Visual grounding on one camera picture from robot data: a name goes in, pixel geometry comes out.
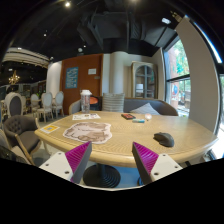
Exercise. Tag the white printed paper sheet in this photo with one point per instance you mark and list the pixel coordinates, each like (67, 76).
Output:
(85, 116)

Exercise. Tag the teal small bar object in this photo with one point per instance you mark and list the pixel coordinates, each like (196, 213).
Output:
(138, 121)

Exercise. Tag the light grey pillow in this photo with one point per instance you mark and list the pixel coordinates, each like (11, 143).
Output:
(145, 109)

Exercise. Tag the dark grey sofa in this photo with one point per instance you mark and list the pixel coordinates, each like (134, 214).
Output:
(133, 105)

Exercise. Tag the gold chandelier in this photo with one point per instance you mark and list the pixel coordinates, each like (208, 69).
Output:
(14, 78)

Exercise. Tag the black and red phone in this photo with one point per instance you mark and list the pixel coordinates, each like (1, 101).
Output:
(128, 116)

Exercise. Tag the grey oval back chair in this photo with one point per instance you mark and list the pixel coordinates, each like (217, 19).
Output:
(14, 104)

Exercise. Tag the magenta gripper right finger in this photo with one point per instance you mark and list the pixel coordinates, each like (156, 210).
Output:
(145, 160)

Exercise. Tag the striped cushion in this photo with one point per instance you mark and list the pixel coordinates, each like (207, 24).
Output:
(113, 102)

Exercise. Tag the grey tufted armchair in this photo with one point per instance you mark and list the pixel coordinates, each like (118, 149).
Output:
(20, 131)

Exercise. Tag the dark grey computer mouse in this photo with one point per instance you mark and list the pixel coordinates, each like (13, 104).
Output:
(164, 139)

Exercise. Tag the yellow card sticker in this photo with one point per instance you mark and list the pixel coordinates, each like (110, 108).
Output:
(49, 129)

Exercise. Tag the white dining chair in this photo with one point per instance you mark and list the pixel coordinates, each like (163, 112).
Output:
(46, 105)
(58, 102)

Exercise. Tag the clear plastic water bottle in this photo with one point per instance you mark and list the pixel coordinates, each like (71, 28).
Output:
(85, 101)

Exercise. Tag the blue wall poster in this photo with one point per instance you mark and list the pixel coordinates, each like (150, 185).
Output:
(71, 78)

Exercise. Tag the oval wooden table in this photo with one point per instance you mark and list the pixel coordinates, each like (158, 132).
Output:
(191, 140)

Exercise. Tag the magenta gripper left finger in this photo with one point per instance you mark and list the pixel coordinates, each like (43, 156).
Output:
(78, 159)

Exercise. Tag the grey arched display cabinet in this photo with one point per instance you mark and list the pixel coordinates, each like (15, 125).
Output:
(144, 80)

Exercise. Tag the small pink white object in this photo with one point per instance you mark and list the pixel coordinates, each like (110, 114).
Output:
(148, 117)

